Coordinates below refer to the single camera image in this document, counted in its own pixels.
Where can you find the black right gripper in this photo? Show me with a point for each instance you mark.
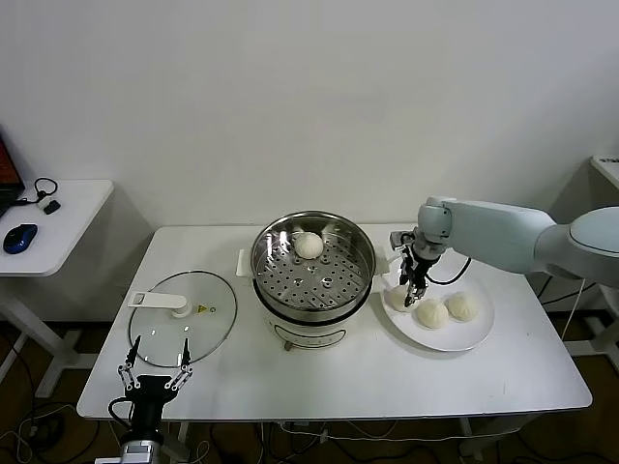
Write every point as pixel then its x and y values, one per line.
pixel 423 263

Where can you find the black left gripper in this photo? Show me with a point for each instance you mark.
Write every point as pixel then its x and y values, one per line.
pixel 151 386

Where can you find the white steamed baozi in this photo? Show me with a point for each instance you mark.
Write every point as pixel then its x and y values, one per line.
pixel 462 307
pixel 308 246
pixel 394 300
pixel 432 314

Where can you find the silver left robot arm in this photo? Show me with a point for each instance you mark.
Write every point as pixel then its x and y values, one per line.
pixel 109 460

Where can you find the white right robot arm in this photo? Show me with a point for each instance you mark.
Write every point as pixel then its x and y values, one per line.
pixel 498 232

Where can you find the stainless steel steamer basket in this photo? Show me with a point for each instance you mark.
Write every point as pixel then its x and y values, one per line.
pixel 314 285

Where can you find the white round plate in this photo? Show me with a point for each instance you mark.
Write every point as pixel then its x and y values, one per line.
pixel 435 338

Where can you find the white table leg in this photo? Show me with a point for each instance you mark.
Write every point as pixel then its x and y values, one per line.
pixel 183 430
pixel 465 435

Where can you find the white electric cooker base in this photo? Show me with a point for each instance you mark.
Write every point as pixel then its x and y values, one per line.
pixel 309 333

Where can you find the blue computer mouse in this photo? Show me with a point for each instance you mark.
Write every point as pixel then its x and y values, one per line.
pixel 20 238

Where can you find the small black device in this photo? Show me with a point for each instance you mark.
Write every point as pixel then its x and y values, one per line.
pixel 52 207

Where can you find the black laptop red screen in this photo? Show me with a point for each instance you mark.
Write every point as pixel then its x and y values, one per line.
pixel 7 169

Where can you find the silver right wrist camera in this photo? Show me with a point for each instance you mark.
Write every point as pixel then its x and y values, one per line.
pixel 400 240

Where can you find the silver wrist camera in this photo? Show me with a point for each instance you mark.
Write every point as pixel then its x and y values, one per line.
pixel 400 240
pixel 141 447

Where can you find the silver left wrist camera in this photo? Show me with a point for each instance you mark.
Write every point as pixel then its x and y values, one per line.
pixel 141 447

